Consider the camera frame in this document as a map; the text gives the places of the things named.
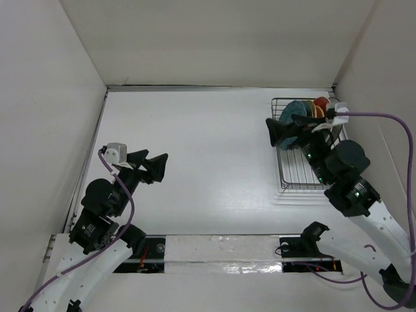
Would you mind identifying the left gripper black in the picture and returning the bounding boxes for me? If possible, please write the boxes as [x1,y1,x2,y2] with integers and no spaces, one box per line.
[114,148,168,215]

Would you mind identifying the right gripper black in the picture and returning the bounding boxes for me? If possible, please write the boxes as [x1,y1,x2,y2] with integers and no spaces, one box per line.
[265,112,331,183]

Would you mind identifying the dark teal scalloped plate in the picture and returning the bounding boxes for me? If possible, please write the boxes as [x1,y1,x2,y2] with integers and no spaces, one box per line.
[279,100,306,150]

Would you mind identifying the beige bird plate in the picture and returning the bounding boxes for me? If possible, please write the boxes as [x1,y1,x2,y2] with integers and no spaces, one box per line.
[307,100,317,118]

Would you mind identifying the red plate blue flower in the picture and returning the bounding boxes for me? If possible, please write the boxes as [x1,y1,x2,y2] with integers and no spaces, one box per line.
[313,97,330,111]

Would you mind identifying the grey tree plate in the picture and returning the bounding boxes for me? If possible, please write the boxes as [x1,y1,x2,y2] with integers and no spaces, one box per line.
[328,97,343,145]

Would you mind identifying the light blue flower plate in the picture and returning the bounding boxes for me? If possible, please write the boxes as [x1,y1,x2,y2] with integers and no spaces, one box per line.
[302,101,312,117]

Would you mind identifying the orange woven plate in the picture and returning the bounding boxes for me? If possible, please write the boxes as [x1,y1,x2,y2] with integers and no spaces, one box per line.
[315,105,325,118]

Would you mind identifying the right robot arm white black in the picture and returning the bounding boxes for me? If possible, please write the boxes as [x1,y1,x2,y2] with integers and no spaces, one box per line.
[266,109,415,311]

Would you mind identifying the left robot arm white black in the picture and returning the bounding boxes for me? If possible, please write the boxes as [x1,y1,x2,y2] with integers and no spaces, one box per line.
[20,143,168,311]

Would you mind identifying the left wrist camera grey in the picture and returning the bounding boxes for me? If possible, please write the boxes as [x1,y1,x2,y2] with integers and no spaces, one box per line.
[100,142,127,164]

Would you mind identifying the black wire dish rack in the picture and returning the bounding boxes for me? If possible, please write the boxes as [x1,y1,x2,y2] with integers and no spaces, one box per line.
[271,97,348,192]

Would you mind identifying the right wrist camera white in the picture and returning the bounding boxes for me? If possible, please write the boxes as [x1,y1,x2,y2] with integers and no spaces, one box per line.
[312,102,349,133]

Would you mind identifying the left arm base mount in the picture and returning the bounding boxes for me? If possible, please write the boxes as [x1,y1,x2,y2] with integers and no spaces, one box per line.
[114,235,166,274]

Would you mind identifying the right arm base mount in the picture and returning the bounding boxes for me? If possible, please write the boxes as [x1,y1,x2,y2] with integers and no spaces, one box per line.
[274,222,343,273]

